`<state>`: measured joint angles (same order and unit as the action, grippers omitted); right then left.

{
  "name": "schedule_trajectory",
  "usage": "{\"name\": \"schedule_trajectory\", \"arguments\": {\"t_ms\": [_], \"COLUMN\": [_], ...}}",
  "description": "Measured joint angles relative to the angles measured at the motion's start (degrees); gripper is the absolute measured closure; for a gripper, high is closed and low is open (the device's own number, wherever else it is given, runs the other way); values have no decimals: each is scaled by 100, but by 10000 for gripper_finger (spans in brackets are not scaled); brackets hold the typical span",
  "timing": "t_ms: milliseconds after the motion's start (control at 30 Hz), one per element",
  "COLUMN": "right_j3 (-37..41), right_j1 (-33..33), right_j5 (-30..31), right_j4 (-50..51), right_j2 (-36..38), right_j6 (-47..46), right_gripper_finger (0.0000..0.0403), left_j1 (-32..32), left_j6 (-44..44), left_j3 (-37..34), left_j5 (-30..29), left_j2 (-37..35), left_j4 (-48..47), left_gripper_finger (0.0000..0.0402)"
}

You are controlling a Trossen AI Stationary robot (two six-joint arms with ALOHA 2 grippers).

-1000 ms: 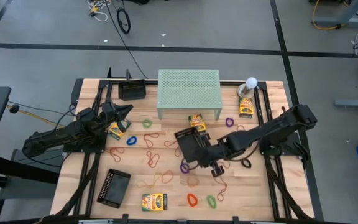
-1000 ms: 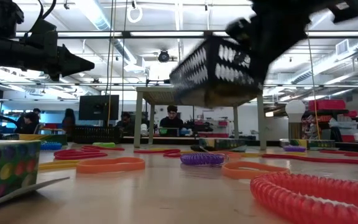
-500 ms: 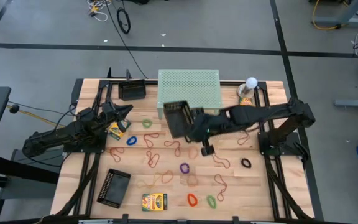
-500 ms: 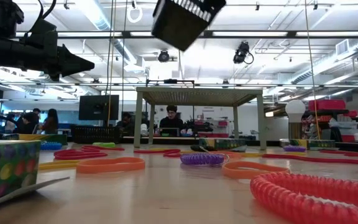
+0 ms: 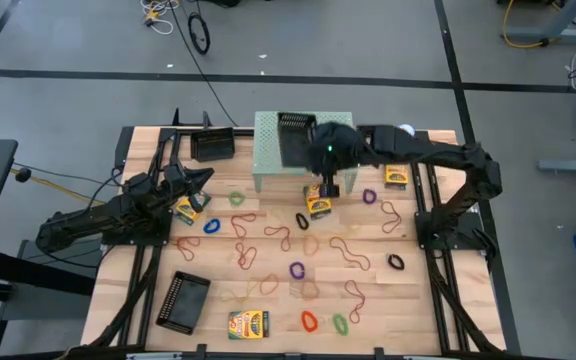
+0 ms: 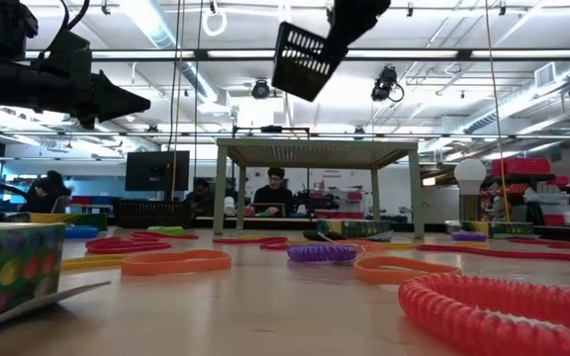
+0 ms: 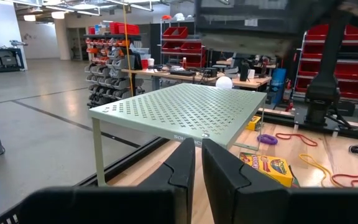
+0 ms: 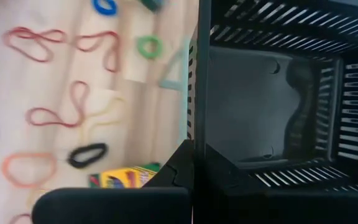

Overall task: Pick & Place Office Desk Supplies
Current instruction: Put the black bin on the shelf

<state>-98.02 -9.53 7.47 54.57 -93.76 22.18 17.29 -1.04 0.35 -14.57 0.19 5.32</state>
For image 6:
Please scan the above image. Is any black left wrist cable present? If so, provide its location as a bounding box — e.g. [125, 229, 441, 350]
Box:
[37, 0, 91, 60]

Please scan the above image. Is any person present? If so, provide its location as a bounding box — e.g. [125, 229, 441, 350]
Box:
[252, 166, 295, 219]
[20, 170, 73, 215]
[184, 177, 216, 218]

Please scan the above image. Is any lamp with white bulb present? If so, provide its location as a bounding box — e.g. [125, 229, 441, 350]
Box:
[452, 157, 488, 223]

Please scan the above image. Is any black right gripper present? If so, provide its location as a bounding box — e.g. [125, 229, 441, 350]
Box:
[322, 0, 393, 60]

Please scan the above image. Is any red spiral coil bracelet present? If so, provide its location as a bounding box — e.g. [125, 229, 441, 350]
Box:
[397, 272, 570, 356]

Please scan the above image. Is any green spiral coil bracelet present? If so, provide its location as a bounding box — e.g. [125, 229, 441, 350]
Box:
[145, 225, 186, 236]

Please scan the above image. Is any black ceiling camera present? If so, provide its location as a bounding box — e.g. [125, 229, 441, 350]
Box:
[370, 65, 406, 104]
[250, 78, 271, 100]

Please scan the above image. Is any yellow green Crayola crayon box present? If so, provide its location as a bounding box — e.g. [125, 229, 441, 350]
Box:
[316, 219, 395, 242]
[445, 220, 535, 239]
[0, 221, 113, 337]

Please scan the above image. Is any yellow hanging rope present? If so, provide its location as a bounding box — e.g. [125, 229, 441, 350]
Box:
[484, 0, 512, 223]

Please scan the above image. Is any purple spiral coil bracelet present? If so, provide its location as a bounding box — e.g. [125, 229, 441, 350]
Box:
[450, 230, 488, 243]
[286, 241, 365, 264]

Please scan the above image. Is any white hanging ring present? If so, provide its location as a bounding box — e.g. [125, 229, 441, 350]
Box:
[201, 0, 229, 38]

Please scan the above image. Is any blue spiral coil bracelet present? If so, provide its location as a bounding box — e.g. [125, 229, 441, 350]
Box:
[64, 224, 100, 240]

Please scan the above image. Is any black monitor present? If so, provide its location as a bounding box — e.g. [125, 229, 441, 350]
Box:
[125, 150, 191, 193]

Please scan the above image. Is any red rubber band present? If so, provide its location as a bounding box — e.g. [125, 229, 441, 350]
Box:
[85, 235, 172, 255]
[129, 229, 200, 241]
[507, 237, 570, 250]
[212, 235, 290, 251]

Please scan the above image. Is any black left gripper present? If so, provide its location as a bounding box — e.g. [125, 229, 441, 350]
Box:
[42, 48, 151, 131]

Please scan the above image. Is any orange rubber band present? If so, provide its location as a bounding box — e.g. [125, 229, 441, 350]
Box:
[120, 248, 233, 277]
[352, 255, 463, 286]
[336, 239, 388, 253]

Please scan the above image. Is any red storage bins rack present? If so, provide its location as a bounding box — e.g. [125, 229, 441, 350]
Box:
[482, 157, 570, 226]

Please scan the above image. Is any red background bin rack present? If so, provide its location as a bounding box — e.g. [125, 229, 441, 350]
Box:
[309, 190, 365, 220]

